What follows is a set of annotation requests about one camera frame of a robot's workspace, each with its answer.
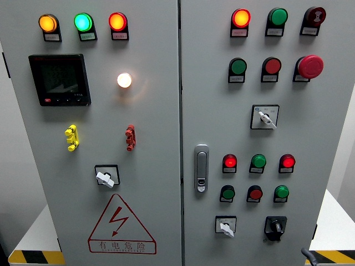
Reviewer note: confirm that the large yellow indicator lamp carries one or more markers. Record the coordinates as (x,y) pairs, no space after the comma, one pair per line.
(47,23)

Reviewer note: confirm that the large green push button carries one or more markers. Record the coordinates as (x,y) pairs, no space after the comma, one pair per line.
(238,66)

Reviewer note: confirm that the black cabinet hinge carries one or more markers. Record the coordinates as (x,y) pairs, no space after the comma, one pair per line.
(6,65)
(314,231)
(59,244)

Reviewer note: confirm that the small white label plate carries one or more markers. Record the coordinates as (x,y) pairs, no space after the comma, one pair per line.
(274,32)
(119,36)
(301,78)
(226,200)
(52,37)
(237,79)
(256,170)
(279,200)
(286,170)
(229,170)
(239,33)
(87,36)
(269,78)
(309,31)
(253,200)

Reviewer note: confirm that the large red push button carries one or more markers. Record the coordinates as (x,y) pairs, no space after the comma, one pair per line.
(273,66)

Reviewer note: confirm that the large red stop button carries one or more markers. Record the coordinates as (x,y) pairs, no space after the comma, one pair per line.
(310,66)

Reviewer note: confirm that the dark red buzzer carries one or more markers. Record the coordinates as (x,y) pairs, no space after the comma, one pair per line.
(316,15)

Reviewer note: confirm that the small red indicator lamp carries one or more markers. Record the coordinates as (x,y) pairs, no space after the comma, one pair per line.
(288,161)
(230,161)

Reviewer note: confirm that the large bright green indicator lamp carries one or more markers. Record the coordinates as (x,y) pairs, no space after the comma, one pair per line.
(83,22)

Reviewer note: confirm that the grey cabinet door with lock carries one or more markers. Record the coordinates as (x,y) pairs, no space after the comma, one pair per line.
(216,116)

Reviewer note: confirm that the small green push button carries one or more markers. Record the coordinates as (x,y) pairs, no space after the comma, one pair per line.
(228,194)

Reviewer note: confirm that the small green indicator lamp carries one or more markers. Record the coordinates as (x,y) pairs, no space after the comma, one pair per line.
(281,192)
(258,161)

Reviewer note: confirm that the black knob turn switch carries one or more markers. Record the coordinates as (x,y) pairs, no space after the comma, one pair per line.
(275,226)

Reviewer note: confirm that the red warning triangle sticker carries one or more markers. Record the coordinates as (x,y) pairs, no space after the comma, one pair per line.
(118,219)

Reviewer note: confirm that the grey cabinet door with display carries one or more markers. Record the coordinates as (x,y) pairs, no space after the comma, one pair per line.
(155,124)

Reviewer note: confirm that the black square display meter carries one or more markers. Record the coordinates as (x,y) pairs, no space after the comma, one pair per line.
(59,79)

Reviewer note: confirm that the black yellow striped tape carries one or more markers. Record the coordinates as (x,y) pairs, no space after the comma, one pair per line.
(35,257)
(332,256)

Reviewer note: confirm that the white glowing lamp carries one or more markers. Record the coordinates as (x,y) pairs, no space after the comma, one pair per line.
(124,80)

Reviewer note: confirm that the large dark green indicator lamp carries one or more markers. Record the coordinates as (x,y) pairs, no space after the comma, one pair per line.
(278,17)

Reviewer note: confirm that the large red indicator lamp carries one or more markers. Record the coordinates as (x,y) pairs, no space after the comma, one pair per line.
(117,22)
(241,18)

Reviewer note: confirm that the silver door lock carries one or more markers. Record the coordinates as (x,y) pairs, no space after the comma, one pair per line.
(201,168)

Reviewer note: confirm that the small red push button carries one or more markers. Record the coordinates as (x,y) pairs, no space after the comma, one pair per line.
(255,194)

